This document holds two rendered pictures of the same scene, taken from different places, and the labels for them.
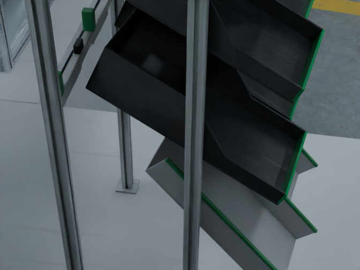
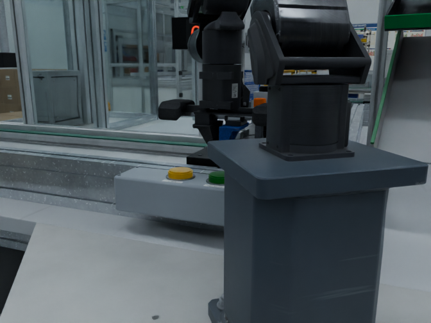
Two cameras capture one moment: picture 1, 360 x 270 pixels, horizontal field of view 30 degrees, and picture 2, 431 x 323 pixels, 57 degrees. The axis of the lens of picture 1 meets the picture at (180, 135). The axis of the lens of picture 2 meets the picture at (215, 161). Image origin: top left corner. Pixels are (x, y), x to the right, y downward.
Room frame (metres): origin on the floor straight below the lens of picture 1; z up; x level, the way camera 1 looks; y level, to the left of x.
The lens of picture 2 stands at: (0.46, -0.82, 1.14)
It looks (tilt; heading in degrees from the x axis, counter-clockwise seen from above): 14 degrees down; 102
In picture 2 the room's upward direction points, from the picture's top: straight up
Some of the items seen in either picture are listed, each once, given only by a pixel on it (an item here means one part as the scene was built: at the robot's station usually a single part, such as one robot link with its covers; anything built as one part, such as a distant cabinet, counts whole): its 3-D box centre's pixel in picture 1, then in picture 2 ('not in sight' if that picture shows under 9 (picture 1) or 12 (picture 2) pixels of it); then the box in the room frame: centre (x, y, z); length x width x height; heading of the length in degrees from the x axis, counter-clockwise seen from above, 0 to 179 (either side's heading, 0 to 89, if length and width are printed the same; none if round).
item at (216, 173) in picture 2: not in sight; (221, 180); (0.35, -0.24, 0.96); 0.04 x 0.04 x 0.02
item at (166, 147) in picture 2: not in sight; (143, 162); (0.10, 0.04, 0.91); 0.84 x 0.28 x 0.10; 171
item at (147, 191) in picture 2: not in sight; (181, 193); (0.28, -0.23, 0.93); 0.21 x 0.07 x 0.06; 171
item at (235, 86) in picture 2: not in sight; (221, 93); (0.35, -0.23, 1.10); 0.19 x 0.06 x 0.08; 172
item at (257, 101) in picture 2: not in sight; (260, 118); (0.39, -0.07, 1.04); 0.04 x 0.02 x 0.08; 81
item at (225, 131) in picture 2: not in sight; (232, 147); (0.36, -0.23, 1.01); 0.06 x 0.04 x 0.07; 82
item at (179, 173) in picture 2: not in sight; (180, 175); (0.28, -0.23, 0.96); 0.04 x 0.04 x 0.02
